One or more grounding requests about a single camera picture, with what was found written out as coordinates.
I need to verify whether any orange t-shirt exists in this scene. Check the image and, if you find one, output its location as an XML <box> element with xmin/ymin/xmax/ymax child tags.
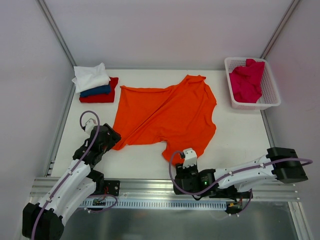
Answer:
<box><xmin>113</xmin><ymin>75</ymin><xmax>217</xmax><ymax>165</ymax></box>

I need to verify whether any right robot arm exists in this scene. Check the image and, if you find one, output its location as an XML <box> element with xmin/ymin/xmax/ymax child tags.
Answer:
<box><xmin>169</xmin><ymin>147</ymin><xmax>313</xmax><ymax>201</ymax></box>

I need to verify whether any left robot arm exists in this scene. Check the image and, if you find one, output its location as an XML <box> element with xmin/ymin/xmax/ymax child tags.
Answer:
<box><xmin>22</xmin><ymin>120</ymin><xmax>121</xmax><ymax>240</ymax></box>

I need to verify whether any red folded t-shirt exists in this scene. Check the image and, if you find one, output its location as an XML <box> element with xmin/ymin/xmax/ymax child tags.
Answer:
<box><xmin>79</xmin><ymin>77</ymin><xmax>119</xmax><ymax>103</ymax></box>

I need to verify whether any blue folded t-shirt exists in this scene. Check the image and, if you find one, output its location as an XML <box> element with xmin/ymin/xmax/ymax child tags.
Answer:
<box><xmin>80</xmin><ymin>85</ymin><xmax>111</xmax><ymax>98</ymax></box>

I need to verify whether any white folded t-shirt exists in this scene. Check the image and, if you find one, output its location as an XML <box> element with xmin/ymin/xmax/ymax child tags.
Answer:
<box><xmin>71</xmin><ymin>62</ymin><xmax>110</xmax><ymax>93</ymax></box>

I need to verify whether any white plastic basket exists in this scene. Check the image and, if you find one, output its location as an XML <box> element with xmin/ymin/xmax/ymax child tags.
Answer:
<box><xmin>224</xmin><ymin>57</ymin><xmax>281</xmax><ymax>110</ymax></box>

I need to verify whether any magenta crumpled t-shirt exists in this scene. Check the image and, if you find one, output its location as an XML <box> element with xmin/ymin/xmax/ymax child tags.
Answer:
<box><xmin>229</xmin><ymin>59</ymin><xmax>265</xmax><ymax>104</ymax></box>

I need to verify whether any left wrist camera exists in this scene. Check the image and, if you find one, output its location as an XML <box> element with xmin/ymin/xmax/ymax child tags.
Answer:
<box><xmin>82</xmin><ymin>118</ymin><xmax>97</xmax><ymax>135</ymax></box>

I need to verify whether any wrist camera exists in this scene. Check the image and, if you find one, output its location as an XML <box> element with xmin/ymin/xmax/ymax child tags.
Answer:
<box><xmin>82</xmin><ymin>118</ymin><xmax>97</xmax><ymax>135</ymax></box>
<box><xmin>182</xmin><ymin>148</ymin><xmax>198</xmax><ymax>169</ymax></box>

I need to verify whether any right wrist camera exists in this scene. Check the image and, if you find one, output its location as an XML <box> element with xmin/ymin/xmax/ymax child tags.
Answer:
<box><xmin>182</xmin><ymin>148</ymin><xmax>198</xmax><ymax>169</ymax></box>

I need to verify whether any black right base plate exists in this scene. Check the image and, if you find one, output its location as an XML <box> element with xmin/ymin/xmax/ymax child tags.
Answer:
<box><xmin>213</xmin><ymin>189</ymin><xmax>251</xmax><ymax>201</ymax></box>

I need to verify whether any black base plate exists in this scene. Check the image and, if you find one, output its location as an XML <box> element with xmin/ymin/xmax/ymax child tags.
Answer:
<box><xmin>213</xmin><ymin>189</ymin><xmax>251</xmax><ymax>201</ymax></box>
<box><xmin>101</xmin><ymin>179</ymin><xmax>121</xmax><ymax>197</ymax></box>

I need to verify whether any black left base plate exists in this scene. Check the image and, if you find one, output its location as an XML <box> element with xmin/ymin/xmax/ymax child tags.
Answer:
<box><xmin>101</xmin><ymin>179</ymin><xmax>121</xmax><ymax>197</ymax></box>

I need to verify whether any white slotted cable duct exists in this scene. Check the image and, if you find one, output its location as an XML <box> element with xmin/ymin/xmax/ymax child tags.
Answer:
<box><xmin>79</xmin><ymin>197</ymin><xmax>227</xmax><ymax>211</ymax></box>

